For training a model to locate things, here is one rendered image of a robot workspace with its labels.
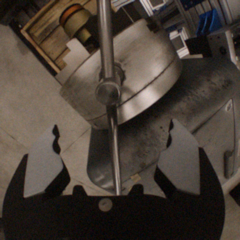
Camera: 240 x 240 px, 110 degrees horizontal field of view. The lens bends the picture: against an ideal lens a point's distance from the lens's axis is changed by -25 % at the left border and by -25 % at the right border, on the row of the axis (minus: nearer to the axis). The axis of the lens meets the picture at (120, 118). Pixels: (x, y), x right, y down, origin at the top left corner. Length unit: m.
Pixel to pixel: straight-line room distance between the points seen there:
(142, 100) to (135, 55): 0.07
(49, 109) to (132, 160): 1.48
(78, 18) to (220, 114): 0.39
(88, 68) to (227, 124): 0.34
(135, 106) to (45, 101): 1.49
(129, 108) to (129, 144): 0.08
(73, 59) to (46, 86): 1.28
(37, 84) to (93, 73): 1.46
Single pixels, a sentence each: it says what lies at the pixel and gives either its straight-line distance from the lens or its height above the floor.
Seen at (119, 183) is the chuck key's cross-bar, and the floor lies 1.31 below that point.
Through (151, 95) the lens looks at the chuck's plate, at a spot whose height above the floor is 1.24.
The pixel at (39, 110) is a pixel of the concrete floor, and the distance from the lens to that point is 1.71.
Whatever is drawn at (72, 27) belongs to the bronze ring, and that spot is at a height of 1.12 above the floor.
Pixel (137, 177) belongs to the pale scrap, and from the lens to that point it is 0.27.
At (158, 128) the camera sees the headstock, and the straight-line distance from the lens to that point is 0.23.
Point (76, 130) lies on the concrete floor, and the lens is 1.65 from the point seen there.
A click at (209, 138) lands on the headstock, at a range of 0.32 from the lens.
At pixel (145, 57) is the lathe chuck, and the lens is 0.19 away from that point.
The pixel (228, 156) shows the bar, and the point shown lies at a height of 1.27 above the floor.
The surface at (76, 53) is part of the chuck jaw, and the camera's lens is 0.32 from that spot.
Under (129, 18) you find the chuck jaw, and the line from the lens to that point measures 0.23.
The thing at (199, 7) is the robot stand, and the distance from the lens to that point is 0.73.
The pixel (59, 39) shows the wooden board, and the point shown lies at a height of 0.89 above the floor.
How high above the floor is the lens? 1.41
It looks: 64 degrees down
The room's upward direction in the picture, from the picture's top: 158 degrees clockwise
